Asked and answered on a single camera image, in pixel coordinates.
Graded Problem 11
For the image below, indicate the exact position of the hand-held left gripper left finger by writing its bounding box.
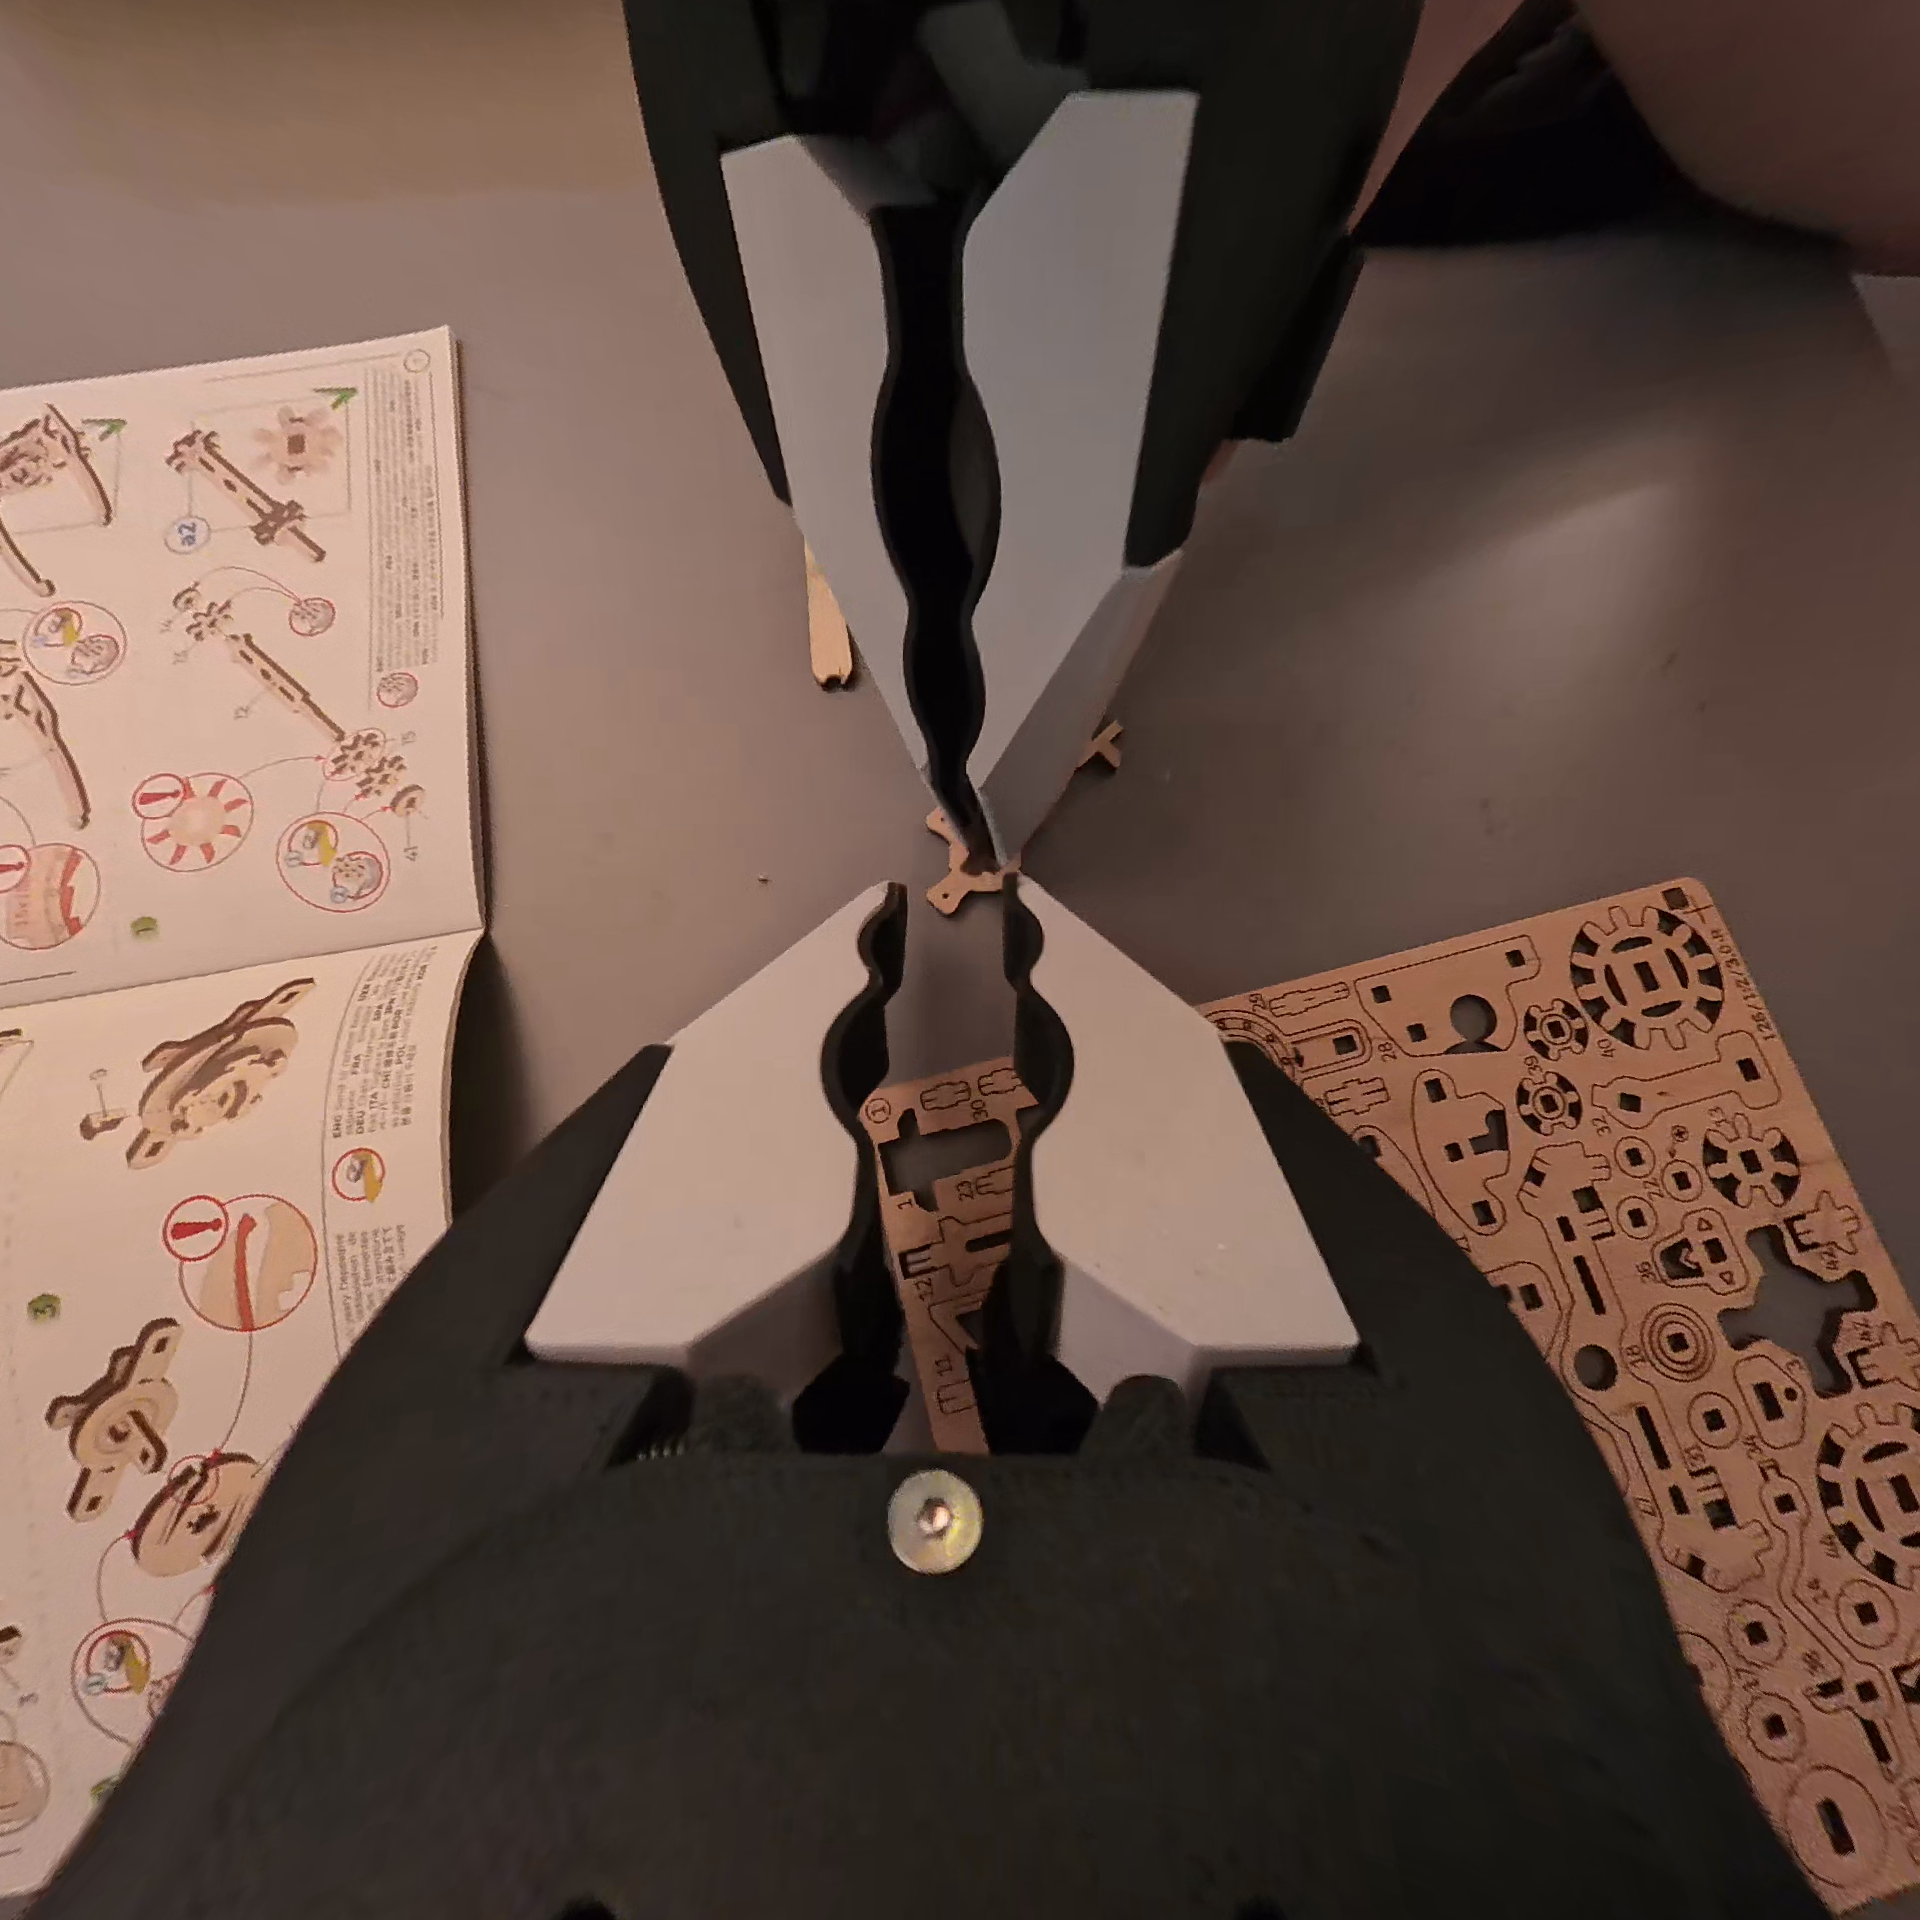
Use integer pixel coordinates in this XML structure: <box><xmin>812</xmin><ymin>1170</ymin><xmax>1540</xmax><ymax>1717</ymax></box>
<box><xmin>526</xmin><ymin>881</ymin><xmax>912</xmax><ymax>1450</ymax></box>

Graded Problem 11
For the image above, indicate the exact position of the laser-cut wooden parts sheet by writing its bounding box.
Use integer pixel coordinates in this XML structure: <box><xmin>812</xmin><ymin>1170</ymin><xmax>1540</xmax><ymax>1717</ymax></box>
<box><xmin>861</xmin><ymin>877</ymin><xmax>1920</xmax><ymax>1920</ymax></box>

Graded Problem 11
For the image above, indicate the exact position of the pointed wooden stick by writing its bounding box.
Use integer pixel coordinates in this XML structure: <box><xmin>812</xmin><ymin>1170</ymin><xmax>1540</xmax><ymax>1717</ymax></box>
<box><xmin>803</xmin><ymin>538</ymin><xmax>860</xmax><ymax>694</ymax></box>

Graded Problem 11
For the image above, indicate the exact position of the person's right forearm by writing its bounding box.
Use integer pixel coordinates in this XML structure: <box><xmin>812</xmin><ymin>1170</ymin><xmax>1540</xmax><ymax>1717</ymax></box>
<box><xmin>1558</xmin><ymin>0</ymin><xmax>1920</xmax><ymax>281</ymax></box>

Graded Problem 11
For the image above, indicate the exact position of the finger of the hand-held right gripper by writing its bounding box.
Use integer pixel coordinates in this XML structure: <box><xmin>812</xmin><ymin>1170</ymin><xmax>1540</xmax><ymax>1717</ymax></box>
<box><xmin>960</xmin><ymin>88</ymin><xmax>1203</xmax><ymax>873</ymax></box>
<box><xmin>719</xmin><ymin>133</ymin><xmax>993</xmax><ymax>837</ymax></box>

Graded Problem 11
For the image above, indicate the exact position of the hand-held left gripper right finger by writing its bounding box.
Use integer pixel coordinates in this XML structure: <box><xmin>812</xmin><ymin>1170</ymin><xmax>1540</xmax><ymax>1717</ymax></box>
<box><xmin>967</xmin><ymin>877</ymin><xmax>1361</xmax><ymax>1450</ymax></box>

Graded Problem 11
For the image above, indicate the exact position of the wooden x-shaped part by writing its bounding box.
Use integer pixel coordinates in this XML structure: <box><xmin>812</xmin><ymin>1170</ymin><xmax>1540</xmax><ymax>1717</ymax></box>
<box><xmin>925</xmin><ymin>806</ymin><xmax>1023</xmax><ymax>916</ymax></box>

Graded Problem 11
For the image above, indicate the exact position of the illustrated instruction booklet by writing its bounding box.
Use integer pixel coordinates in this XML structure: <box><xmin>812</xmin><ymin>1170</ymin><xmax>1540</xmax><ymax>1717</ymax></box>
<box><xmin>0</xmin><ymin>326</ymin><xmax>489</xmax><ymax>1839</ymax></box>

